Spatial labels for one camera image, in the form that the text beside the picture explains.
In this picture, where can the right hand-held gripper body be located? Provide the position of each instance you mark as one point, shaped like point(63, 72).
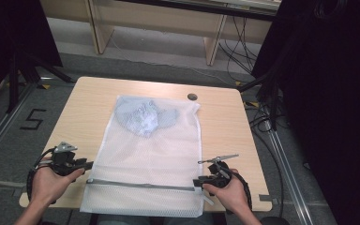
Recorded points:
point(218, 173)

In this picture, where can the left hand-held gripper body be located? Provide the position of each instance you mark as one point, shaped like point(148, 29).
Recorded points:
point(63, 161)

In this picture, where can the white mesh laundry bag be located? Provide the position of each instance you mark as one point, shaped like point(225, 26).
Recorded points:
point(156, 156)

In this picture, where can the person's right hand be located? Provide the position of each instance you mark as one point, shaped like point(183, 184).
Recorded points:
point(231, 195)

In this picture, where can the person's left hand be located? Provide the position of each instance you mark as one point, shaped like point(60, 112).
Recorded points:
point(48, 184)

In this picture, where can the black tape floor mark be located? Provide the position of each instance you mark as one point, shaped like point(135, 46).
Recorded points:
point(33, 119)

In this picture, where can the grey tape strip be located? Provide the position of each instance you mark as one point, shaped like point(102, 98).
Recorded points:
point(267, 198)

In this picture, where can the grey-blue printed garment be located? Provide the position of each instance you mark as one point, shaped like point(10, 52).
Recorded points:
point(143, 117)

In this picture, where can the black metal stand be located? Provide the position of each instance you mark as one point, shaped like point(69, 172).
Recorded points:
point(28, 72)
point(270, 93)

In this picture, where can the black curtain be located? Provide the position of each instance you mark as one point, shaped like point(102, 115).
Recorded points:
point(12, 37)
point(331, 109)

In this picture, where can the light wooden desk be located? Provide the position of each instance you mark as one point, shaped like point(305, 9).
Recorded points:
point(156, 22)

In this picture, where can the metal floor rail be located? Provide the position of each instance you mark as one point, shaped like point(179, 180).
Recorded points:
point(289, 175)
point(3, 125)

